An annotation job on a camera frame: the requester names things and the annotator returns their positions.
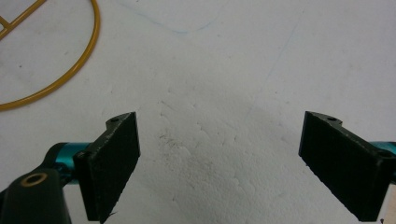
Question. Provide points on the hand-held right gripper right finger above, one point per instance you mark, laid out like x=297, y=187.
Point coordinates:
x=345, y=168

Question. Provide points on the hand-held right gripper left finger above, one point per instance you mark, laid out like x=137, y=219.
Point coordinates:
x=107, y=165

